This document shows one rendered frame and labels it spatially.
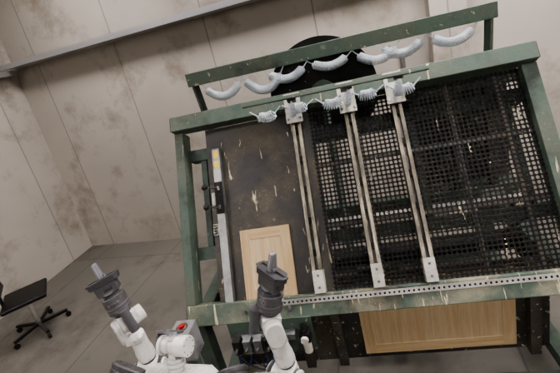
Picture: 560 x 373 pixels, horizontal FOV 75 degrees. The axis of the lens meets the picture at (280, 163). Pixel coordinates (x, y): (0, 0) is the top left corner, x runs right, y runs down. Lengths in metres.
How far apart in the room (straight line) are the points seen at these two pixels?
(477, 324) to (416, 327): 0.35
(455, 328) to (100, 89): 4.55
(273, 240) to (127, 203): 3.66
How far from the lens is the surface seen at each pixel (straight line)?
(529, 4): 4.22
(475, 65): 2.37
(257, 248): 2.28
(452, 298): 2.22
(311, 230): 2.19
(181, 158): 2.49
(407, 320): 2.59
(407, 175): 2.16
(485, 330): 2.74
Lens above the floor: 2.26
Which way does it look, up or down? 18 degrees down
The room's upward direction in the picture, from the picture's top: 14 degrees counter-clockwise
